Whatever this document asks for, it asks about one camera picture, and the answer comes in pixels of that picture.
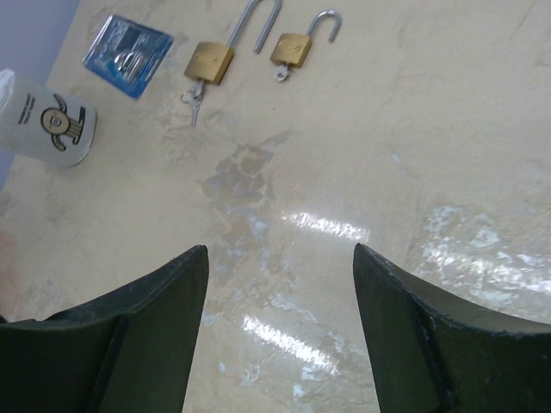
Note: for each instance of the small brass padlock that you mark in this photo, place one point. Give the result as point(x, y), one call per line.
point(291, 49)

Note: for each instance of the silver key bunch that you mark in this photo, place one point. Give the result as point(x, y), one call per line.
point(194, 98)

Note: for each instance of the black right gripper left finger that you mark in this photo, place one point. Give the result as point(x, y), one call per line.
point(129, 350)

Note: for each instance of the white paper roll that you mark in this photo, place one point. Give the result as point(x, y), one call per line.
point(43, 124)

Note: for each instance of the blue blister pack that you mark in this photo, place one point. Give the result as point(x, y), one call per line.
point(126, 54)

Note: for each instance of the large brass padlock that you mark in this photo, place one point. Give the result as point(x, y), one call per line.
point(210, 60)

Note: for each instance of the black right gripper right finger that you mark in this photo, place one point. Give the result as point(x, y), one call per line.
point(432, 351)

